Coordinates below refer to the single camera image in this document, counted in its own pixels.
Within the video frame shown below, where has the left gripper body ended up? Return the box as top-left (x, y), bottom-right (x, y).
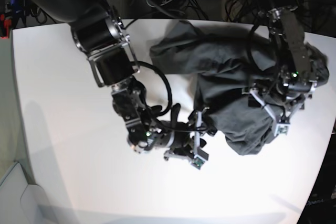
top-left (272, 64), bottom-right (317, 111)

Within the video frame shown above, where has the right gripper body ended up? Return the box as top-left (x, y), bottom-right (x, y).
top-left (127, 121), bottom-right (192, 154)

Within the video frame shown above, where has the dark grey t-shirt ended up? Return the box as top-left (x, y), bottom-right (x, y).
top-left (149, 19), bottom-right (330, 156)

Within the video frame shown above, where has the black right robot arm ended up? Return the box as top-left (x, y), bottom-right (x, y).
top-left (31, 0), bottom-right (212, 168)

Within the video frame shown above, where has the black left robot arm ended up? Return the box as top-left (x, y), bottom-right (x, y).
top-left (255, 0), bottom-right (317, 110)

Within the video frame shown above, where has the red clamp tool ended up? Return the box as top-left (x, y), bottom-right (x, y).
top-left (1, 13), bottom-right (12, 39)

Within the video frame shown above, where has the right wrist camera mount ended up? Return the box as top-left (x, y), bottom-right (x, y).
top-left (163, 111), bottom-right (209, 170)

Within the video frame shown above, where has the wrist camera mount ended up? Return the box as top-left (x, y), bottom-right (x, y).
top-left (163, 111), bottom-right (209, 170)
top-left (241, 82), bottom-right (316, 137)

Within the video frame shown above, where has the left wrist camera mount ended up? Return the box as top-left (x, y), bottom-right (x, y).
top-left (241, 82), bottom-right (316, 137)

